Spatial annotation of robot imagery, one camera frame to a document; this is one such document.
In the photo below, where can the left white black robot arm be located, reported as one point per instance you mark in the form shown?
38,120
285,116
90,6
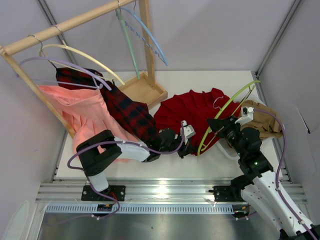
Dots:
98,152

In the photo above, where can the lilac hanger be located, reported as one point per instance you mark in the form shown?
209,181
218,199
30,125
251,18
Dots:
97,80

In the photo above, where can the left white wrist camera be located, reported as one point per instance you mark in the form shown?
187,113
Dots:
186,131

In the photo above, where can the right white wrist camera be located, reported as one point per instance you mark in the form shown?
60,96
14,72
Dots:
247,115

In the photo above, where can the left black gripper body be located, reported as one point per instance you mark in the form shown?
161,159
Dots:
181,144

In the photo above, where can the wooden clothes rack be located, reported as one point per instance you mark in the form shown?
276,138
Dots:
146,90

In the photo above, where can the cream yellow hanger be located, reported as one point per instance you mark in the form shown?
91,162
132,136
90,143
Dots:
74,50

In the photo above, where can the white plastic basket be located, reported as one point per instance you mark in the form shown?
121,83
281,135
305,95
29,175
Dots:
267,147

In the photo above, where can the red black plaid skirt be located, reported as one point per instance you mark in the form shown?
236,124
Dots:
132,116

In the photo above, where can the mint green hanger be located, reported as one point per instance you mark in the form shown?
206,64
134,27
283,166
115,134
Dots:
128,42

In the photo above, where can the pink pleated skirt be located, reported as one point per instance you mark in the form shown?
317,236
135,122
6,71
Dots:
86,111

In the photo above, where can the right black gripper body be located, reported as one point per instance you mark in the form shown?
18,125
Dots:
227,127

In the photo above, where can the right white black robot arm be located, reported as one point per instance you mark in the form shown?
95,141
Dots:
259,185

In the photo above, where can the light blue hanger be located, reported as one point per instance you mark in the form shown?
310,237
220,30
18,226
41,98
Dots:
153,46

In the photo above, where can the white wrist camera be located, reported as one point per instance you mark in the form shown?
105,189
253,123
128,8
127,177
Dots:
186,131
247,115

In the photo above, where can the white slotted cable duct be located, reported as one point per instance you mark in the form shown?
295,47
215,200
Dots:
130,208

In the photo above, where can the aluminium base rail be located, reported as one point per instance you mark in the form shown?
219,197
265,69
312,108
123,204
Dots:
136,191

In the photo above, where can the lime green hanger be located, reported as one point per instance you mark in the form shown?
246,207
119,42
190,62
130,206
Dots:
202,147

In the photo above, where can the tan garment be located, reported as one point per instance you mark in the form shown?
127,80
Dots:
266,124

